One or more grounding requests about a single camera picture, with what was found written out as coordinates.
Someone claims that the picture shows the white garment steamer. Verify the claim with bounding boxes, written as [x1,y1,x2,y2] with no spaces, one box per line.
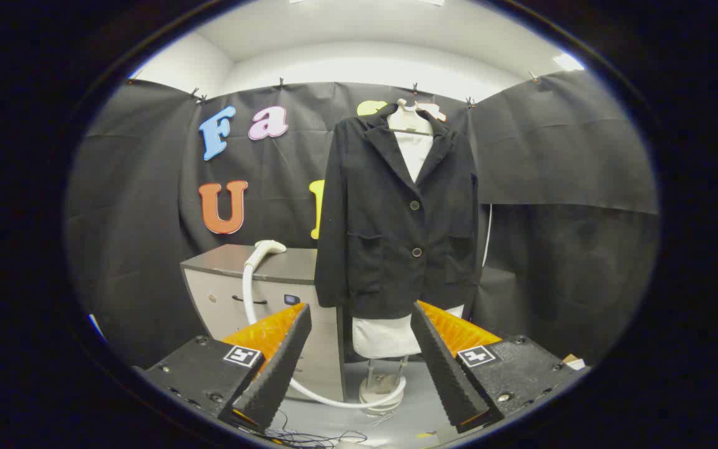
[242,239,408,410]

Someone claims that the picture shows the grey cabinet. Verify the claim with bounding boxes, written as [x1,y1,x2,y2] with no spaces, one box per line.
[179,243,347,403]

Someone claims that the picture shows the black backdrop cloth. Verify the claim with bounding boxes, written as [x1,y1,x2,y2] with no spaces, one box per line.
[66,69,660,370]

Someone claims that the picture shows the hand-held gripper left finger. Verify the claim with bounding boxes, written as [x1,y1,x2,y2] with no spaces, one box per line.
[133,302,313,434]

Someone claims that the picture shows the thin black floor cables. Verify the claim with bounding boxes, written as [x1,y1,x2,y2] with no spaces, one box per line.
[259,408,370,447]

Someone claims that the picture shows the mannequin stand base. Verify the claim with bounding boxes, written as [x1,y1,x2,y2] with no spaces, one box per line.
[359,357,407,416]

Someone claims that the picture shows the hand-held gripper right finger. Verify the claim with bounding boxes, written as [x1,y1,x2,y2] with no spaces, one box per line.
[410,301,585,435]

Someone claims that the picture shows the black jacket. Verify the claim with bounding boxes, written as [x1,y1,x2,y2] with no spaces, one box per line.
[314,103,481,320]

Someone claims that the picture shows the white mannequin torso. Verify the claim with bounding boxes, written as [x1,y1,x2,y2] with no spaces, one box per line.
[352,98,466,360]

